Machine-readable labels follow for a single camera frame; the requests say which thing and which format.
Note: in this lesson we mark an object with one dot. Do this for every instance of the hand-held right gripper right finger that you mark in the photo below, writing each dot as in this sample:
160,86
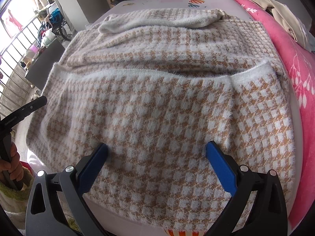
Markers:
221,167

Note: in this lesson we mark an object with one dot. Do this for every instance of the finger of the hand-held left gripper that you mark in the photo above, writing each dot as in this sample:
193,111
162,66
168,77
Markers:
32,107

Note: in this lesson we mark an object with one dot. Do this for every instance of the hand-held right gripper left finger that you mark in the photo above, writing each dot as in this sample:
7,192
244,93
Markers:
93,167

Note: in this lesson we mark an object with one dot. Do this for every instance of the beige white houndstooth coat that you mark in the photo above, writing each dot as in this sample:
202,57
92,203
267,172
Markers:
157,103

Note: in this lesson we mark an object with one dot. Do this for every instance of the beige clothes pile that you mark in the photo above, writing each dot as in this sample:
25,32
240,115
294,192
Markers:
285,17

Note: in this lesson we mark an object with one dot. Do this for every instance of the person's left hand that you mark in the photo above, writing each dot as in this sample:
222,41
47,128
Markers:
17,168

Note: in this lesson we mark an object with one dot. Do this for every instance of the dark flat board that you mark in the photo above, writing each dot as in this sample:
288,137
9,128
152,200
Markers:
45,64

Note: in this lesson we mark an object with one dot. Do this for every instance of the metal railing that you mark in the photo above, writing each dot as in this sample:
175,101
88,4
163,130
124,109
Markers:
14,61

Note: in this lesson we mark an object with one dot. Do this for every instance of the white green fluffy clothing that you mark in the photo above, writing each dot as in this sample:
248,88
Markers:
9,202

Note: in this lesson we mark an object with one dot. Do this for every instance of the wheelchair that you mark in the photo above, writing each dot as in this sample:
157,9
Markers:
64,30

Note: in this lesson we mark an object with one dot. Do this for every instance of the red hanging cloth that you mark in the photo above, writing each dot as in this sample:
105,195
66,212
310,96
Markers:
12,18

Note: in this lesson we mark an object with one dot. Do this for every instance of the blue bag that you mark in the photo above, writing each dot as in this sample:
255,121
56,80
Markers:
56,14

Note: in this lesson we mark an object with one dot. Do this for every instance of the pink floral blanket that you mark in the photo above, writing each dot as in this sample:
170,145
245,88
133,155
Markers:
295,66

